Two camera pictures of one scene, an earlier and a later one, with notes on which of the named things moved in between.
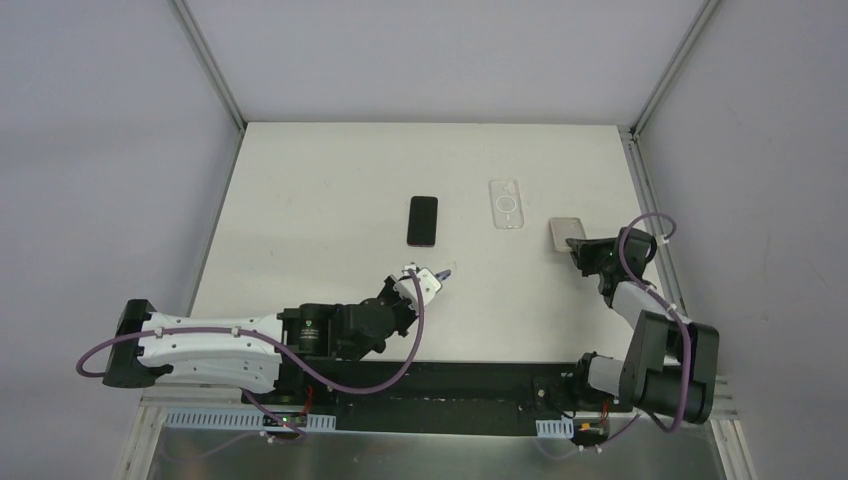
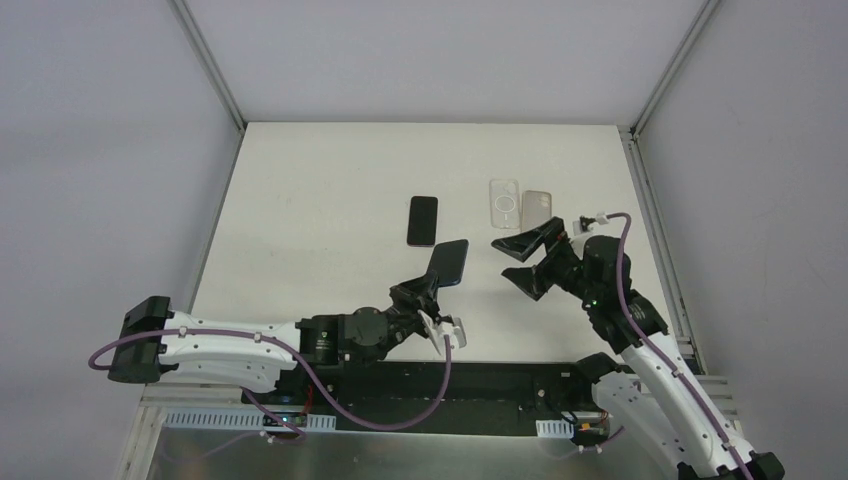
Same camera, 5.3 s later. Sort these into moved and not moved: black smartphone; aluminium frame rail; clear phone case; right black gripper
Moved: right black gripper
Not moved: aluminium frame rail; clear phone case; black smartphone
